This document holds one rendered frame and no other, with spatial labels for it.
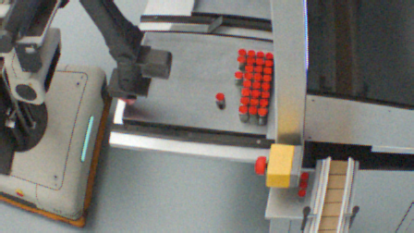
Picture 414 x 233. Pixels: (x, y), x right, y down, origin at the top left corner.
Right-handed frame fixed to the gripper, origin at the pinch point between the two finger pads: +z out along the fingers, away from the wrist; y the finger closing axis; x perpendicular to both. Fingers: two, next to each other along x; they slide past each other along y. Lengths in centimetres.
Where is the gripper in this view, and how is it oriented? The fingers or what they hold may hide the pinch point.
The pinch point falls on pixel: (130, 101)
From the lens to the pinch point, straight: 184.8
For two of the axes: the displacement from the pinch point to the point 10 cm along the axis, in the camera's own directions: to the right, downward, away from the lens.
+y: 9.9, 1.6, -0.4
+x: 1.6, -8.6, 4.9
